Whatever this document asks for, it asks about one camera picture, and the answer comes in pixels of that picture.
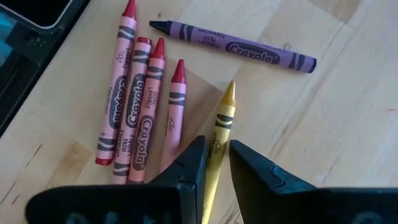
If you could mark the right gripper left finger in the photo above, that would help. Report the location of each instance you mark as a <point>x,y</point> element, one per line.
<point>109,205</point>

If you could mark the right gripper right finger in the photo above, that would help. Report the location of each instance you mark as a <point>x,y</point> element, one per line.
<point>295,205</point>

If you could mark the yellow crayon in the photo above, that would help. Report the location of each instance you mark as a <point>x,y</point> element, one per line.
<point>224,124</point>

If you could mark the red crayon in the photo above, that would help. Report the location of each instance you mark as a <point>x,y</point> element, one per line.
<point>136,93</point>
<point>120,77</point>
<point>150,118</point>

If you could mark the orange-red crayon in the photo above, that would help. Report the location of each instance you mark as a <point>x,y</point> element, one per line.
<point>175,124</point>

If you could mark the purple crayon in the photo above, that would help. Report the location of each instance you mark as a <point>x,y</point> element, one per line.
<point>248,49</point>

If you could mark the black white-edged camera box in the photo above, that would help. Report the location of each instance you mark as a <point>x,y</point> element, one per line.
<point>31,9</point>

